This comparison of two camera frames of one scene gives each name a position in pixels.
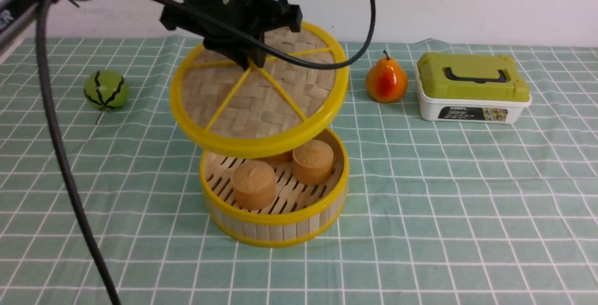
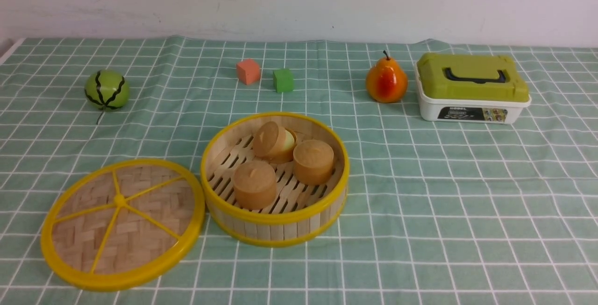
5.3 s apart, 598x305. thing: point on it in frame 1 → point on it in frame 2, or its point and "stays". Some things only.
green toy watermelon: [107, 90] stays
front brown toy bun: [254, 184] stays
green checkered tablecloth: [436, 213] stays
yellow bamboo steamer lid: [219, 107] → [123, 226]
